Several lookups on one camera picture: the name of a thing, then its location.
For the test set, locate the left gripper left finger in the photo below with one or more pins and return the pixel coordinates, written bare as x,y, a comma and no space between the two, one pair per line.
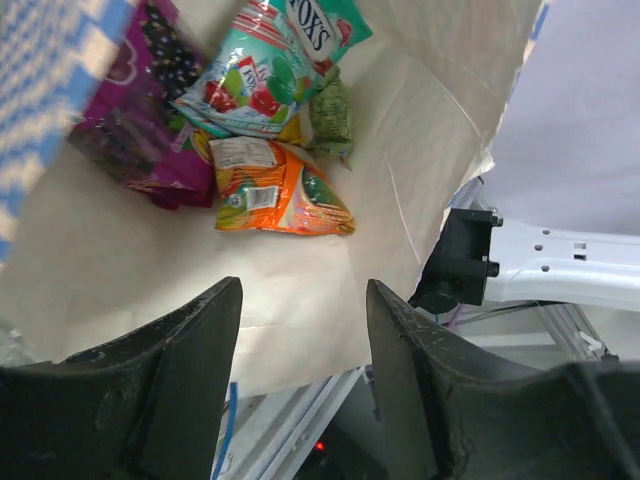
147,405

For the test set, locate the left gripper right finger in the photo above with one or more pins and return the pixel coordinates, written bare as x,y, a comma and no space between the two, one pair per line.
452,410

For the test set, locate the blue checkered paper bag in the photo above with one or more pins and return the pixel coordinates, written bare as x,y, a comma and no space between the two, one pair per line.
85,259

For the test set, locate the orange snack packet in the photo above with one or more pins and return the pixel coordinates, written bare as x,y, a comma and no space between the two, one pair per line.
268,185

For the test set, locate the purple candy bag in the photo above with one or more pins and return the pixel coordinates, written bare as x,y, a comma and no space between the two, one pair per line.
132,131

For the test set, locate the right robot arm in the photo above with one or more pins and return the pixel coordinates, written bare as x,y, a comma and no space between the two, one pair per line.
482,257

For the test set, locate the teal Fox's candy bag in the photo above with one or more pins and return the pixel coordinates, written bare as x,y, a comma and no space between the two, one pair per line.
274,56

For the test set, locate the small olive green packet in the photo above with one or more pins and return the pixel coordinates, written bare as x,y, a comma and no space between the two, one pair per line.
331,120

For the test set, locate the yellow snack packet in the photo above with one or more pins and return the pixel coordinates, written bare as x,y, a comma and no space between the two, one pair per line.
298,131

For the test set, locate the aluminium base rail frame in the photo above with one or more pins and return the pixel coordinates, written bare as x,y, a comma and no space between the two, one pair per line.
303,398

